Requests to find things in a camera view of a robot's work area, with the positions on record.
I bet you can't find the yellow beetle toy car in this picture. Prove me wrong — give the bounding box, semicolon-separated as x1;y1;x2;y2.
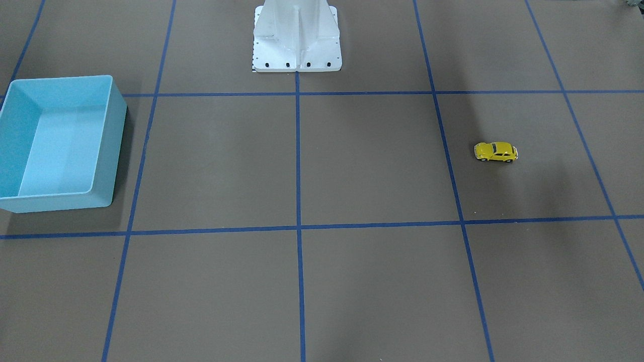
473;141;518;163

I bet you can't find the brown table mat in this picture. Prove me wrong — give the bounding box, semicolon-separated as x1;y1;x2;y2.
2;1;642;361

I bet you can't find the light blue plastic bin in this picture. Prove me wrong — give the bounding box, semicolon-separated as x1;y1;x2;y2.
1;75;127;213

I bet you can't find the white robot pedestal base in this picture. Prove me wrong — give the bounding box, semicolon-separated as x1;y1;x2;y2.
252;1;343;73

